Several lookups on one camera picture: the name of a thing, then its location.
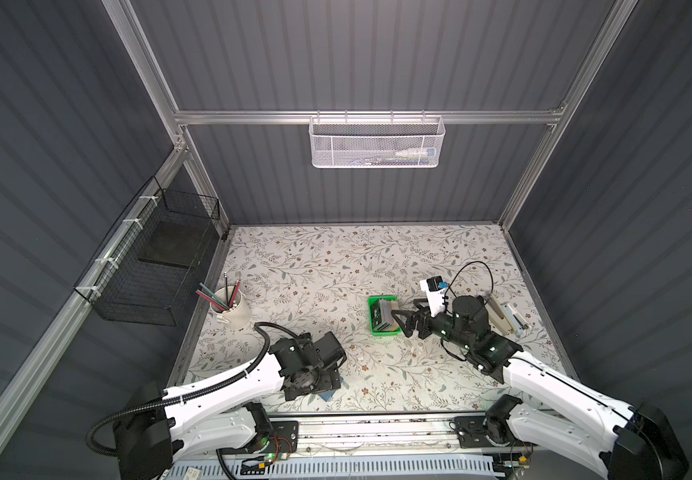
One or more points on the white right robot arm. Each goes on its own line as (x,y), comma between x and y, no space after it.
(607,436)

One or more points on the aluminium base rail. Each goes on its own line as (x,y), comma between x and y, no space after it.
(310,434)

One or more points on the red pencil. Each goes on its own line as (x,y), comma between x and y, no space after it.
(234,293)

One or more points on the green plastic card tray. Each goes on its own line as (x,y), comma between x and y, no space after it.
(374,315)

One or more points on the beige black stapler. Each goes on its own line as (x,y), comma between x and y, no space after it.
(497,317)

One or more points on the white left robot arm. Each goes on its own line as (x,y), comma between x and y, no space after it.
(223,413)

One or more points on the white tube in basket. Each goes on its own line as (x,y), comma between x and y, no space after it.
(418,154)

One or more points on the white pencil cup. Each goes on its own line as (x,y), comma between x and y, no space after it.
(238,316)

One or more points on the blue leather card holder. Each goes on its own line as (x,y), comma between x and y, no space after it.
(328,395)

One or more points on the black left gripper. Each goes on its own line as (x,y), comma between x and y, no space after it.
(332,380)

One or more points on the stack of cards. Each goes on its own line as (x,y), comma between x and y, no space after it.
(386,323)

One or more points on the green pencil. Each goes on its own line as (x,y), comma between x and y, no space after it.
(211,297)

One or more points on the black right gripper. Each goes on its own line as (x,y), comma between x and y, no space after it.
(408,328)

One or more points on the white mesh wall basket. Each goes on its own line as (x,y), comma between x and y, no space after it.
(370,141)

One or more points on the black wire basket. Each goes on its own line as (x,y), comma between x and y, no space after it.
(155,265)

